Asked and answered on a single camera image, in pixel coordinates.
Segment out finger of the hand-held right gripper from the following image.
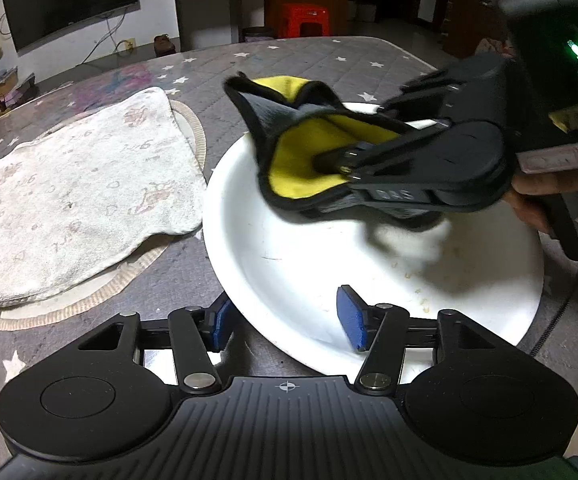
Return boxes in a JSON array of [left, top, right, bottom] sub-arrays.
[[311, 122, 451, 183], [379, 66, 465, 125]]

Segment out glass shelf cabinet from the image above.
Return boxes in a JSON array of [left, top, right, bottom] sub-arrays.
[[171, 0, 242, 53]]

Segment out grey star-print table cover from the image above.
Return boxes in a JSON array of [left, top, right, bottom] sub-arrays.
[[0, 36, 578, 411]]

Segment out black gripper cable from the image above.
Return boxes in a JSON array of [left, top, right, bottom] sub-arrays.
[[532, 132, 578, 358]]

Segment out person's right hand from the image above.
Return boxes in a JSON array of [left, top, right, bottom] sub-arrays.
[[509, 172, 560, 236]]

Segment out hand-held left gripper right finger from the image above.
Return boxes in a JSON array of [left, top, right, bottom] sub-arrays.
[[335, 285, 501, 395]]

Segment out black flat television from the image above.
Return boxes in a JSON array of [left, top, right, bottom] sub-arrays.
[[0, 0, 140, 53]]

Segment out white printed towel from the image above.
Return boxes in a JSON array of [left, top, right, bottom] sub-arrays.
[[0, 86, 207, 328]]

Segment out red plastic stool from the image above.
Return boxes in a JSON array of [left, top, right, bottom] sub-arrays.
[[276, 2, 331, 39]]

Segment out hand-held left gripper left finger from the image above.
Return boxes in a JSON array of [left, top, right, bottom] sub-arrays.
[[78, 296, 236, 395]]

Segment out yellow and grey cleaning cloth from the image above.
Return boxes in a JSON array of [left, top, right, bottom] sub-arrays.
[[223, 72, 437, 233]]

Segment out beige round placemat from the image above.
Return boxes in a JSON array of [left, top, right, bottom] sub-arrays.
[[0, 99, 207, 333]]

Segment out pink flat boxes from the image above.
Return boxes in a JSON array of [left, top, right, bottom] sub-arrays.
[[0, 85, 36, 108]]

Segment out white bowl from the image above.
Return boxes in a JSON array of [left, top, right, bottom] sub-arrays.
[[203, 102, 545, 376]]

